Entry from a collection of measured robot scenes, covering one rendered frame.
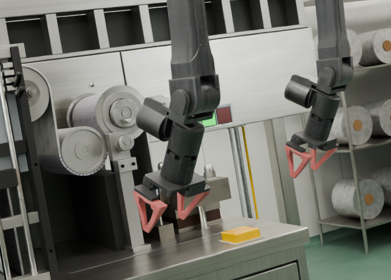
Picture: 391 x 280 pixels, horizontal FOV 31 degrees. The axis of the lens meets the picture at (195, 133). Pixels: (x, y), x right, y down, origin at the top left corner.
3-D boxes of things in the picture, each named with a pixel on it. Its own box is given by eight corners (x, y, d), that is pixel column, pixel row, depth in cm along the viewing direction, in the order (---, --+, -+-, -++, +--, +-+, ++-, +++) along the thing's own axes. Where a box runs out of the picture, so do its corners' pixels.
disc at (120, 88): (100, 146, 178) (91, 89, 177) (100, 146, 179) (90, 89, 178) (153, 136, 185) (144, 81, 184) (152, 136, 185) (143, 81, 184)
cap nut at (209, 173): (208, 180, 190) (205, 164, 190) (201, 180, 194) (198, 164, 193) (219, 177, 192) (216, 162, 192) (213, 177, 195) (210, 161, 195)
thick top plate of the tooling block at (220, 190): (180, 211, 184) (176, 188, 184) (125, 202, 220) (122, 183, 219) (231, 198, 191) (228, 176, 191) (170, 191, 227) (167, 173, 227)
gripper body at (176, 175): (141, 183, 123) (150, 146, 120) (178, 172, 131) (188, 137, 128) (167, 200, 119) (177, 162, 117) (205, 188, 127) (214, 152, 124)
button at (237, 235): (236, 244, 165) (234, 234, 165) (221, 241, 171) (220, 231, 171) (260, 237, 168) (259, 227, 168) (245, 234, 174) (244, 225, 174)
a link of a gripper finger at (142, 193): (124, 225, 124) (134, 179, 121) (151, 216, 130) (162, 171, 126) (150, 244, 121) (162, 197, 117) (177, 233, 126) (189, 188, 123)
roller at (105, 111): (106, 138, 178) (98, 94, 178) (76, 140, 201) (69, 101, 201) (147, 131, 184) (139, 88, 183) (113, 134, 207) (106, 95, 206)
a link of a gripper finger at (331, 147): (291, 167, 168) (302, 131, 164) (306, 162, 173) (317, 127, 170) (315, 179, 164) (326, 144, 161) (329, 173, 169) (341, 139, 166)
